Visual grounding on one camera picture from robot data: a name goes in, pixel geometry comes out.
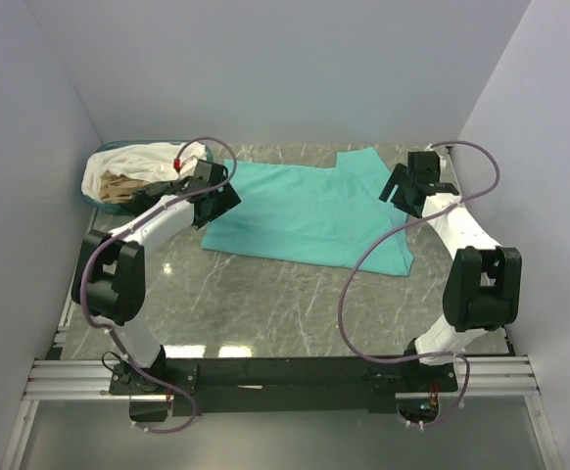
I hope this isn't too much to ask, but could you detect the teal t shirt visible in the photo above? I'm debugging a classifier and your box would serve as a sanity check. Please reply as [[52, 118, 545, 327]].
[[202, 147, 406, 268]]

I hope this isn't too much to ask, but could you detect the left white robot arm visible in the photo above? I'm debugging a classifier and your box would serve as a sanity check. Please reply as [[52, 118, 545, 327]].
[[71, 160, 241, 394]]

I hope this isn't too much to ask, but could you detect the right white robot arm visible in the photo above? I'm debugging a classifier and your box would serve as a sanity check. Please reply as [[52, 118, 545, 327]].
[[379, 150, 522, 391]]

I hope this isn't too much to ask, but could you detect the black t shirt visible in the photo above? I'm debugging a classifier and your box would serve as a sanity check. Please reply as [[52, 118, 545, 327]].
[[120, 180, 186, 216]]

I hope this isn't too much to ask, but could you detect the white t shirt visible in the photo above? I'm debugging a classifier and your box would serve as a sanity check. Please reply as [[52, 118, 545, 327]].
[[81, 142, 183, 204]]

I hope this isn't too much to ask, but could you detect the teal laundry basket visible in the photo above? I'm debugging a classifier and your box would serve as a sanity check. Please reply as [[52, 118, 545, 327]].
[[81, 141, 213, 214]]

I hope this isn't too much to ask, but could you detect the tan t shirt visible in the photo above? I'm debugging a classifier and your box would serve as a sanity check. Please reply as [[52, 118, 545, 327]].
[[99, 171, 148, 204]]

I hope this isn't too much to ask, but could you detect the black base beam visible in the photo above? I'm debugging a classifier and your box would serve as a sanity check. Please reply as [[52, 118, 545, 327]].
[[108, 356, 457, 422]]

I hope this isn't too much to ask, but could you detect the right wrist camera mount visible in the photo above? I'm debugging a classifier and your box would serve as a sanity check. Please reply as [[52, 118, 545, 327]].
[[425, 144, 448, 171]]

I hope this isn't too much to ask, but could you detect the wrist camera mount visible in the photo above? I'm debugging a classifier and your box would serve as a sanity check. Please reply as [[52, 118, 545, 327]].
[[173, 156, 200, 174], [425, 144, 448, 171]]

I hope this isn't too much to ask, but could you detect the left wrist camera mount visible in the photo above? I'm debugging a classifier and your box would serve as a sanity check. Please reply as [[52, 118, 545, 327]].
[[173, 156, 200, 174]]

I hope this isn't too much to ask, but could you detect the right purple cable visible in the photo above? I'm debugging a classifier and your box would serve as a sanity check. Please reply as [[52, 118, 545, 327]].
[[338, 140, 501, 427]]

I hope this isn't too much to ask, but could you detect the aluminium frame rail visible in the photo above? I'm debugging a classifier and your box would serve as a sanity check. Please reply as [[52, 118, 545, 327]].
[[0, 214, 115, 470]]

